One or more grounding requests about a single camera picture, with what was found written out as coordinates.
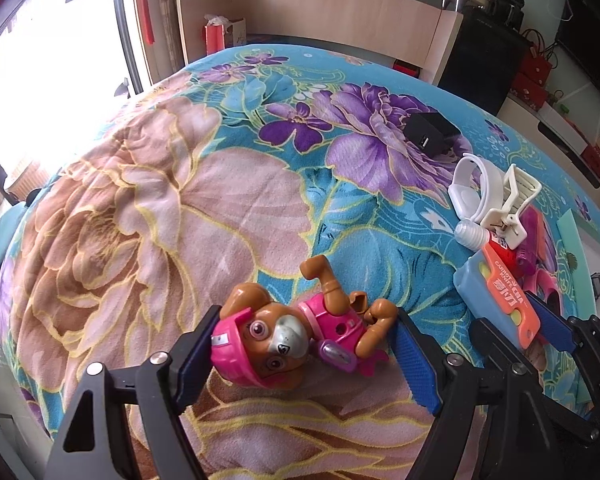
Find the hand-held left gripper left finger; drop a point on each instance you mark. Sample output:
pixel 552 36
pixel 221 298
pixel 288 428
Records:
pixel 200 350

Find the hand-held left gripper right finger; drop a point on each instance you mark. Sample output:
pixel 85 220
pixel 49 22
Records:
pixel 420 365

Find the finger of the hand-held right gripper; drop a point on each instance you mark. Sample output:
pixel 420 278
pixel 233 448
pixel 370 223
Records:
pixel 497 350
pixel 550 325

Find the pink plastic toy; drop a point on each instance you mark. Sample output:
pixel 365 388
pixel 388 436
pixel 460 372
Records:
pixel 542 285

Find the teal cardboard box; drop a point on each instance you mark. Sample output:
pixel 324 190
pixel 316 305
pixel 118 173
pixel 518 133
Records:
pixel 577 270

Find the light blue plastic case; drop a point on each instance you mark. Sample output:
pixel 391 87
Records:
pixel 472 292

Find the brown dog toy pink helmet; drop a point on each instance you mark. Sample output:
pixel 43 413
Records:
pixel 270 332

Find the magenta plastic toy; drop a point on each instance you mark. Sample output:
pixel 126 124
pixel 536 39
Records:
pixel 532 232

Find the white plastic clip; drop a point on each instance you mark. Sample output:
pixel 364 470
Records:
pixel 509 222

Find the small white bottle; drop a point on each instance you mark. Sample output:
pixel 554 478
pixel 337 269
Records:
pixel 467 234

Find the white plug charger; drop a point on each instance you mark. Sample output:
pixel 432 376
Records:
pixel 457 194

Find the white television stand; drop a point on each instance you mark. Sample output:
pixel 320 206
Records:
pixel 555 140

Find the black charger cube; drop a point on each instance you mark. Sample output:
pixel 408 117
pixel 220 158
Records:
pixel 430 132

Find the red handbag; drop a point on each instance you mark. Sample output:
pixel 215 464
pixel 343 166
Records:
pixel 532 67

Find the black water dispenser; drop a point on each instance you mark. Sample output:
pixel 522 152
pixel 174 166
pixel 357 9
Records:
pixel 480 60

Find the small red box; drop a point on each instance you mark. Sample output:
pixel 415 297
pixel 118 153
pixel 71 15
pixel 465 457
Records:
pixel 405 68

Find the red gift bag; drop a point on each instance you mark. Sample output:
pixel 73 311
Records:
pixel 215 40

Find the red hanging knot ornament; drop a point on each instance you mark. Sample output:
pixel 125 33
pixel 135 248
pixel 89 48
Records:
pixel 147 10

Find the wooden bar counter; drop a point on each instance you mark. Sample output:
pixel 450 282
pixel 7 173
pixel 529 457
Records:
pixel 330 20

